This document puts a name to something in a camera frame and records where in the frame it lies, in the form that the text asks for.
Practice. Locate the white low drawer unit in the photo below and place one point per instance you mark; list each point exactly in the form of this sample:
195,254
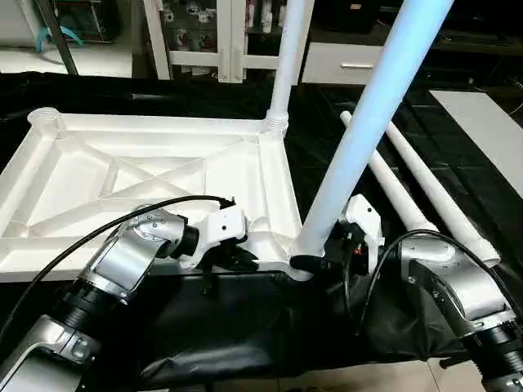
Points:
343,64

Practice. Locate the white side table board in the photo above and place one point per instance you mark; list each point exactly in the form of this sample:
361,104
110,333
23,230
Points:
486,135

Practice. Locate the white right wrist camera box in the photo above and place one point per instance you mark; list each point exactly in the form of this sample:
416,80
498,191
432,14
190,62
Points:
364,216

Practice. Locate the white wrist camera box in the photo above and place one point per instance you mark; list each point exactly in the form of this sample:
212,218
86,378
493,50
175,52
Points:
221,229
364,216

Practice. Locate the black plastic work mat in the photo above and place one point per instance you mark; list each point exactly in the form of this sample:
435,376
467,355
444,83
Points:
270,327

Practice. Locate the teal plastic object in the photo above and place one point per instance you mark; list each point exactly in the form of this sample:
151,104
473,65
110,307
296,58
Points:
61,37

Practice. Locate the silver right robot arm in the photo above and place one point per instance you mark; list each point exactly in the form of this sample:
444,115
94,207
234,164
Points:
458,286

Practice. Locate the white plastic children's table top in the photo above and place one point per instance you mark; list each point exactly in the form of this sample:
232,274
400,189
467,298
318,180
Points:
122,163

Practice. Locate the white plastic table leg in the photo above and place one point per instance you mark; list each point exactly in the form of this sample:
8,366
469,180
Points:
392,184
376,114
441,196
290,57

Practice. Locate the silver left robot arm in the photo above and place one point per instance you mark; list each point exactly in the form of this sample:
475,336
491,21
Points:
131,253

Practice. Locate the white glass door cabinet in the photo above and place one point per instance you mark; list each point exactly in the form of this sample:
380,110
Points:
196,37

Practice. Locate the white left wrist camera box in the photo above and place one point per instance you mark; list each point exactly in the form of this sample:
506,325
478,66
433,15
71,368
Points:
221,229

